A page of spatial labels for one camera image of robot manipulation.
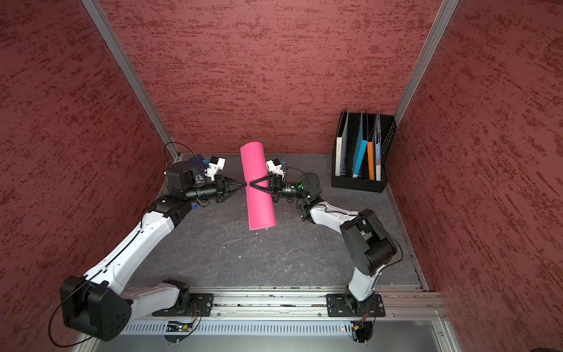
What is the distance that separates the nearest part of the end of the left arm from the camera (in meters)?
0.64

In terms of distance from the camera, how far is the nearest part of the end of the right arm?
668mm

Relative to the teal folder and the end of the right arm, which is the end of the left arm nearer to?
the end of the right arm
